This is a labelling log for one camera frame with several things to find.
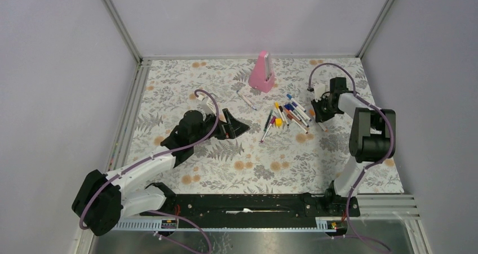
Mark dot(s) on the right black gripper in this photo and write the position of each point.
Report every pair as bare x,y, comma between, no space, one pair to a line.
319,116

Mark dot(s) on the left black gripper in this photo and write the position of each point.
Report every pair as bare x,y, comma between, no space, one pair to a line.
230,129

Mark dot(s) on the dark green marker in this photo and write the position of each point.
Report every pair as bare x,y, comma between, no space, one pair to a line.
268,120

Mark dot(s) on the magenta capped white marker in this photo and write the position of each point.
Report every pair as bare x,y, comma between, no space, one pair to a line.
271,123

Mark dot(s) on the blue capped white marker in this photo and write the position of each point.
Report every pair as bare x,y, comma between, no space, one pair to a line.
247,101

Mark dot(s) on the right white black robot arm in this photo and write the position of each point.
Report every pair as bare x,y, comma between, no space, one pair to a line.
371,140

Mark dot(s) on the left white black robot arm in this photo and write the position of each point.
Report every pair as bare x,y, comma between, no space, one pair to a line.
105,198

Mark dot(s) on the yellow cube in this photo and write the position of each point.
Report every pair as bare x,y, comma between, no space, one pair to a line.
278,122

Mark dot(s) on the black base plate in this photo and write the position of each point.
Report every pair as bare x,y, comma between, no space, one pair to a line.
257,211

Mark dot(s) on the floral table mat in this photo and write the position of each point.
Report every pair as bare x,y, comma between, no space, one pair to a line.
288,161

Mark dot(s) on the pink metronome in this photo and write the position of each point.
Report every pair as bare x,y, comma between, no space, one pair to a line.
262,77

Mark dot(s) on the red brown capped marker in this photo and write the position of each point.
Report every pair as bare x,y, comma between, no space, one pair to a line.
297,123

